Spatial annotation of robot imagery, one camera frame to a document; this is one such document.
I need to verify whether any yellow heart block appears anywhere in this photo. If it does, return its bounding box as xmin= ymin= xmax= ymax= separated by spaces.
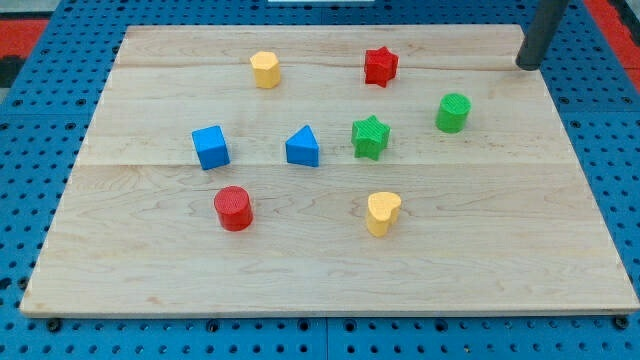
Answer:
xmin=366 ymin=192 xmax=402 ymax=237

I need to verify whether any red star block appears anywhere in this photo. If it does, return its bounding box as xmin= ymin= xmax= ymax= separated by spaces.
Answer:
xmin=364 ymin=46 xmax=399 ymax=88

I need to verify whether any yellow hexagon block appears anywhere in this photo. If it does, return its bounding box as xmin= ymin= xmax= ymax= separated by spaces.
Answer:
xmin=250 ymin=51 xmax=281 ymax=89

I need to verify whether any green cylinder block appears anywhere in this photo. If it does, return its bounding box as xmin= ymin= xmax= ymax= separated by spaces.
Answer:
xmin=435 ymin=93 xmax=472 ymax=133

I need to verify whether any blue cube block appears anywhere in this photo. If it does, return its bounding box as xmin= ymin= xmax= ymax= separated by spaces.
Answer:
xmin=191 ymin=125 xmax=230 ymax=170

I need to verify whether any green star block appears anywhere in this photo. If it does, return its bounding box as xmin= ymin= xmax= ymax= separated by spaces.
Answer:
xmin=351 ymin=115 xmax=391 ymax=161

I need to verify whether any light wooden board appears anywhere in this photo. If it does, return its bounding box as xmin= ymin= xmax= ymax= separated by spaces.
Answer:
xmin=20 ymin=25 xmax=639 ymax=318

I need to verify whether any red cylinder block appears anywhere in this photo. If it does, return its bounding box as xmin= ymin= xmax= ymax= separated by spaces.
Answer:
xmin=213 ymin=186 xmax=253 ymax=231

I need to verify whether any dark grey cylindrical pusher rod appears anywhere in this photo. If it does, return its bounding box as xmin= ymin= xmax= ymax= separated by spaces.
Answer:
xmin=515 ymin=0 xmax=569 ymax=71

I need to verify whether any blue triangle block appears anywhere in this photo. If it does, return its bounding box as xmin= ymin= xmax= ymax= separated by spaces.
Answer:
xmin=285 ymin=125 xmax=319 ymax=167

